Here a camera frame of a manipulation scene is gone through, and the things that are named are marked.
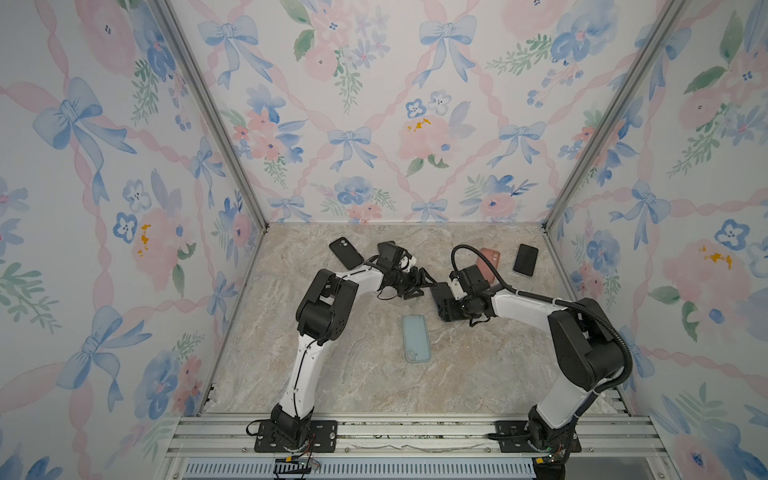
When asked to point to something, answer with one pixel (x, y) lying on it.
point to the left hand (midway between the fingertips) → (434, 286)
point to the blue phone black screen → (442, 292)
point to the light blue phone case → (417, 347)
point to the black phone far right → (525, 261)
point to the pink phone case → (484, 266)
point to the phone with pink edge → (386, 249)
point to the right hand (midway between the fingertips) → (448, 309)
